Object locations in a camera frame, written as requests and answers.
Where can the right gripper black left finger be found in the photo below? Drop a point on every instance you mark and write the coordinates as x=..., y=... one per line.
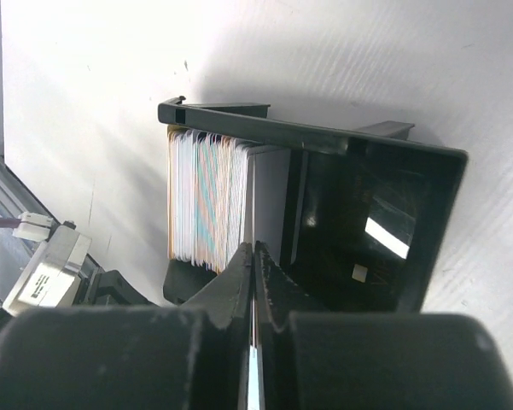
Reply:
x=194, y=356

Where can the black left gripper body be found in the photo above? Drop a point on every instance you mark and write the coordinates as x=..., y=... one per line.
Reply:
x=103, y=288

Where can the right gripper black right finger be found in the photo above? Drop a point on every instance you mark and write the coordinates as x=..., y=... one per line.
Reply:
x=311, y=358

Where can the black plastic card box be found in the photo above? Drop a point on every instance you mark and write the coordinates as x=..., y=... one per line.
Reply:
x=354, y=217

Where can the white cards in box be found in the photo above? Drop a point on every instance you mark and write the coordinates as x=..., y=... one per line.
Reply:
x=207, y=190

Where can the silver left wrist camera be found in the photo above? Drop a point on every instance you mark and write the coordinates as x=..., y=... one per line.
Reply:
x=52, y=277

